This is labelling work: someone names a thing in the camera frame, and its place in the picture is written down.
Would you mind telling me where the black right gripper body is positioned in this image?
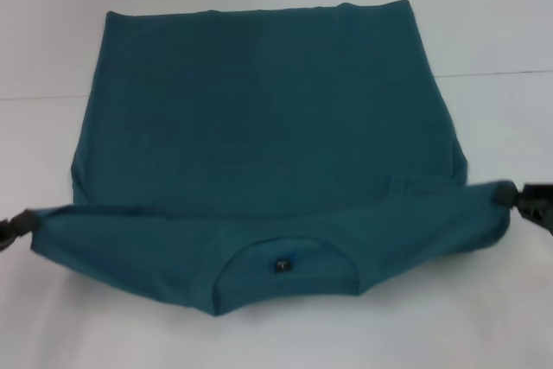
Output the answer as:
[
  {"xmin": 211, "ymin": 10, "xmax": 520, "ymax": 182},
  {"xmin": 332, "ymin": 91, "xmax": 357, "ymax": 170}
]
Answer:
[{"xmin": 516, "ymin": 184, "xmax": 553, "ymax": 232}]

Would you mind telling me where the teal FREE print T-shirt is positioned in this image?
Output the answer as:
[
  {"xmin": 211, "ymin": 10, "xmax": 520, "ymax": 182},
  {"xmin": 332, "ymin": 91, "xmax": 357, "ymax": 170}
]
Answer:
[{"xmin": 29, "ymin": 0, "xmax": 515, "ymax": 318}]

